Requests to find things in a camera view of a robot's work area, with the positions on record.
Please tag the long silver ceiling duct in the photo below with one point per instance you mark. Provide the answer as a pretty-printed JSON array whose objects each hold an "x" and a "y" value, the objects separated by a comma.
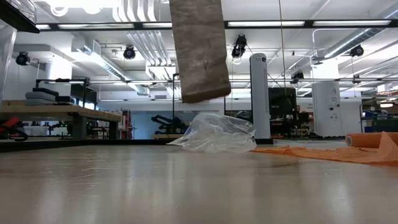
[{"x": 351, "y": 40}]

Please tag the black overhead rig beam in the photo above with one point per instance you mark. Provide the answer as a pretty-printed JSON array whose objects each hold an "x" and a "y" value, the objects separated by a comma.
[{"x": 309, "y": 23}]

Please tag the black neighbouring robot arm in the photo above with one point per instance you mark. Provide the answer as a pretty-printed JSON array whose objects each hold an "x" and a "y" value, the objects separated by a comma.
[{"x": 168, "y": 124}]

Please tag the orange elastic bandage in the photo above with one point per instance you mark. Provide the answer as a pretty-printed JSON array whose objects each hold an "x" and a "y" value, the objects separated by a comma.
[{"x": 342, "y": 154}]

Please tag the black aluminium table frame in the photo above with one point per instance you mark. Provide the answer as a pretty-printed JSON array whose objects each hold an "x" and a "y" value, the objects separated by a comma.
[{"x": 62, "y": 145}]

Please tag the wooden workbench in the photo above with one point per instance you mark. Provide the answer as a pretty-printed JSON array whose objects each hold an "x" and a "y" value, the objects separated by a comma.
[{"x": 46, "y": 112}]

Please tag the black cabinet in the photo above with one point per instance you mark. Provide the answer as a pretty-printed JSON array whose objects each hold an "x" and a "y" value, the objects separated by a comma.
[{"x": 283, "y": 105}]

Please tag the wide white column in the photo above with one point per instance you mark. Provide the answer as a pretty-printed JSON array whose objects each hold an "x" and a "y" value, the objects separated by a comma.
[{"x": 326, "y": 109}]

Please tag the slim white pillar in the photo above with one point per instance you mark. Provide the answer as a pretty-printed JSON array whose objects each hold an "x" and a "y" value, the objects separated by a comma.
[{"x": 259, "y": 93}]

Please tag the stacked grey pads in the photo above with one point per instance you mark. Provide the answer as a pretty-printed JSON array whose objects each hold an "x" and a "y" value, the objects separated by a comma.
[{"x": 40, "y": 96}]

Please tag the red shelving unit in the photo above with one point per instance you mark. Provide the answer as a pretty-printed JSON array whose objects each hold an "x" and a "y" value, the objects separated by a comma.
[{"x": 126, "y": 124}]

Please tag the clear plastic bag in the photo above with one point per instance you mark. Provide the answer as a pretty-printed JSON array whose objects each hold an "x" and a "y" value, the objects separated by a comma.
[{"x": 217, "y": 133}]

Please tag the shelf with blue bins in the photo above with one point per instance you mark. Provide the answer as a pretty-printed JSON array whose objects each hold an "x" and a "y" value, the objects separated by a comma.
[{"x": 376, "y": 121}]

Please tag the red and black tool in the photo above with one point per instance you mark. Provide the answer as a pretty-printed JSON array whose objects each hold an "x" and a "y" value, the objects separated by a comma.
[{"x": 15, "y": 123}]

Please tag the person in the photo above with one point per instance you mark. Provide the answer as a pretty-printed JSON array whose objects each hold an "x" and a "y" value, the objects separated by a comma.
[{"x": 299, "y": 109}]

